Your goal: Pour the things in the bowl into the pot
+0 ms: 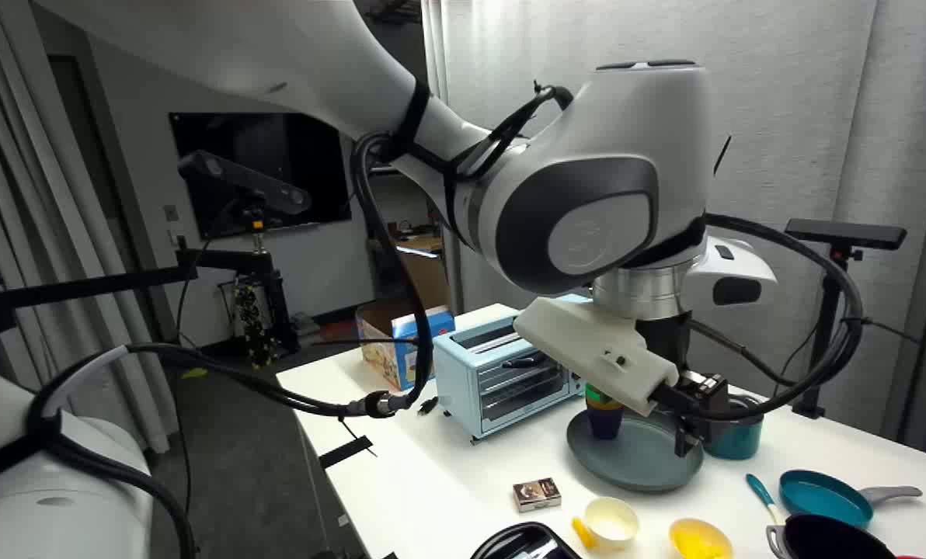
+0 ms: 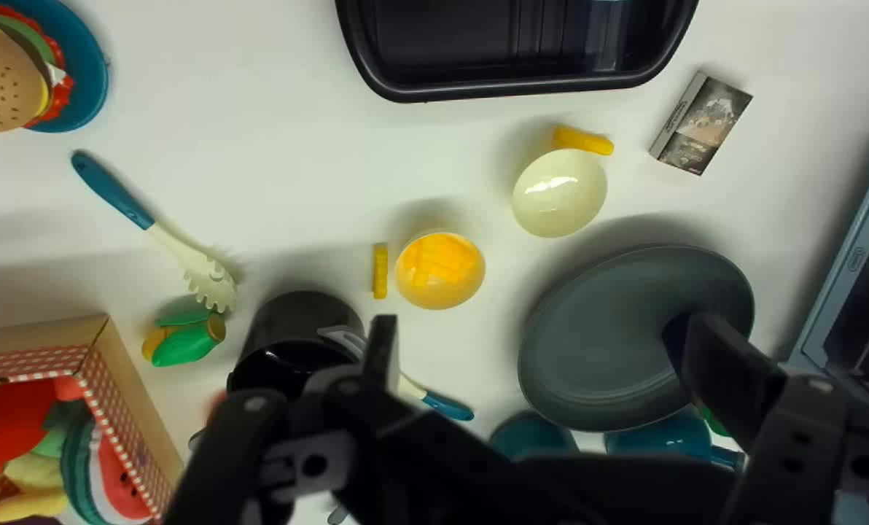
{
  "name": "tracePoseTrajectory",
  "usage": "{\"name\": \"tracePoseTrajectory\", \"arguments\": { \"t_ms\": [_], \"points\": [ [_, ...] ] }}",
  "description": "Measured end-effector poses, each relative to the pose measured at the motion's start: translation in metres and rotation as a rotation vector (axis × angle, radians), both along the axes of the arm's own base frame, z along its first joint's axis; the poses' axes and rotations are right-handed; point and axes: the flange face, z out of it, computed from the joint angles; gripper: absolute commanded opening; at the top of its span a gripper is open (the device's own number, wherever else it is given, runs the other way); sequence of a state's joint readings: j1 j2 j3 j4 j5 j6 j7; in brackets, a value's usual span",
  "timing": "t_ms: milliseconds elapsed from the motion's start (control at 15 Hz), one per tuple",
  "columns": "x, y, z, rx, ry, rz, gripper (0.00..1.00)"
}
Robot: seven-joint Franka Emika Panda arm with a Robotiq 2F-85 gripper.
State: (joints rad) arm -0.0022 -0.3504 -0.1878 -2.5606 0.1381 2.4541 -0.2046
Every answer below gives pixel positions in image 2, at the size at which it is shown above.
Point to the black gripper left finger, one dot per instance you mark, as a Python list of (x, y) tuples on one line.
[(379, 352)]

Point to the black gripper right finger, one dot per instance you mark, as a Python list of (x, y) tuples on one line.
[(729, 366)]

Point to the yellow toy fries pile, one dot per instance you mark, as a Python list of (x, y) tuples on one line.
[(439, 264)]

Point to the cream plastic bowl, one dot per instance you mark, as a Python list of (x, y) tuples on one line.
[(559, 194), (476, 283)]

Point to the teal bowl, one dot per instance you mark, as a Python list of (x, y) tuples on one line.
[(531, 436), (670, 439)]

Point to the yellow crinkle toy fry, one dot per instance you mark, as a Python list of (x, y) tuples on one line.
[(379, 269), (582, 142)]

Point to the gray oval plate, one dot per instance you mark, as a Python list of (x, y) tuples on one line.
[(610, 340)]

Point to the green toy corn cob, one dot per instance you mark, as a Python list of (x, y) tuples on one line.
[(188, 340)]

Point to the small printed card box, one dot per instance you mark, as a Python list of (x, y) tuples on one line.
[(697, 124)]

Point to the cardboard box red gingham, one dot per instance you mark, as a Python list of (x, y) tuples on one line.
[(115, 388)]

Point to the plush watermelon slice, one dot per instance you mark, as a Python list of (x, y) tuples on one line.
[(123, 484)]

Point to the black baking tray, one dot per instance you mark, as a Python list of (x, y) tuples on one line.
[(511, 40)]

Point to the yellow plush toy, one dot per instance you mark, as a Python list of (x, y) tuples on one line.
[(29, 473)]

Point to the red plush toy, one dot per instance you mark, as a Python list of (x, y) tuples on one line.
[(8, 428)]

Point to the toy burger on plate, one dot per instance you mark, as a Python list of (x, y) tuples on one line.
[(89, 76)]

